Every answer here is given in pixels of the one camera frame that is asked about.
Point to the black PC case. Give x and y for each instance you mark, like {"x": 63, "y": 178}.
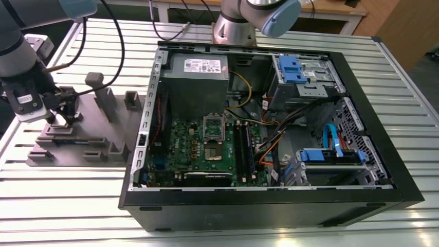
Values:
{"x": 240, "y": 205}

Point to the black graphics card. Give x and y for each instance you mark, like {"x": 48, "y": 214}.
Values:
{"x": 205, "y": 180}

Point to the green motherboard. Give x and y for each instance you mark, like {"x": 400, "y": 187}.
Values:
{"x": 184, "y": 144}

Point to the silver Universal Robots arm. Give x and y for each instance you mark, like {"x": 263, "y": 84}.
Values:
{"x": 13, "y": 51}

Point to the grey power supply unit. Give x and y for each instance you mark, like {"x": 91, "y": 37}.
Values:
{"x": 192, "y": 90}

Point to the CPU socket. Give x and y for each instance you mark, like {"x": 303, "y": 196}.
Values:
{"x": 216, "y": 153}

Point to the hard disk in blue carrier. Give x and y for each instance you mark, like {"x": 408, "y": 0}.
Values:
{"x": 313, "y": 155}

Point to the wrist camera on printed mount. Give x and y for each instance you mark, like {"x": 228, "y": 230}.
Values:
{"x": 39, "y": 42}

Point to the black RAM slot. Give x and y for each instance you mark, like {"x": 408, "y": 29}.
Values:
{"x": 243, "y": 149}

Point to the metal disk bay cage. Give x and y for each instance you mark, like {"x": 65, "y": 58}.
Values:
{"x": 336, "y": 168}

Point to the wooden desk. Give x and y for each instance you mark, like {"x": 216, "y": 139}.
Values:
{"x": 337, "y": 9}

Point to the CPU with silver top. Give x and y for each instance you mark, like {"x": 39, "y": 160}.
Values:
{"x": 60, "y": 120}

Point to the blue plastic disk carrier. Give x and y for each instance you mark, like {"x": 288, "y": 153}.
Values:
{"x": 295, "y": 77}
{"x": 289, "y": 63}

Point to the white-framed desk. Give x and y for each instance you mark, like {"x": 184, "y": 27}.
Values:
{"x": 164, "y": 14}

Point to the metal drive bay cage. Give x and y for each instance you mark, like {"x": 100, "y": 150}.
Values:
{"x": 308, "y": 92}

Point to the grey printed parts rack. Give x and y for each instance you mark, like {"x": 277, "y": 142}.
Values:
{"x": 92, "y": 128}

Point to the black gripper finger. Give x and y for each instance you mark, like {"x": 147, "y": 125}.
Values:
{"x": 51, "y": 119}
{"x": 73, "y": 108}

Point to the RAM stick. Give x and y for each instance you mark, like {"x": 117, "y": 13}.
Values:
{"x": 73, "y": 141}

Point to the wooden cabinet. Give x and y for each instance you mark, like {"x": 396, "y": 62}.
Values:
{"x": 408, "y": 31}

